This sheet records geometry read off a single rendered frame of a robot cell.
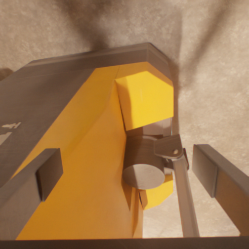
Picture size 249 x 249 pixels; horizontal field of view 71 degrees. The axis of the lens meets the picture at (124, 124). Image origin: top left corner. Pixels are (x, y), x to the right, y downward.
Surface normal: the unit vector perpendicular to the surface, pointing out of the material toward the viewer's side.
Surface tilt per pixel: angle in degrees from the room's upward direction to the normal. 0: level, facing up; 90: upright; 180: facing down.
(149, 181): 0
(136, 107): 22
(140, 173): 0
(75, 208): 74
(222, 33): 0
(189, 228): 89
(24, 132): 90
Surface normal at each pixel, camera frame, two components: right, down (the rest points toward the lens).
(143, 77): 0.26, 0.56
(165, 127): -0.11, 0.62
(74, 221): 0.91, 0.11
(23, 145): -0.17, -0.78
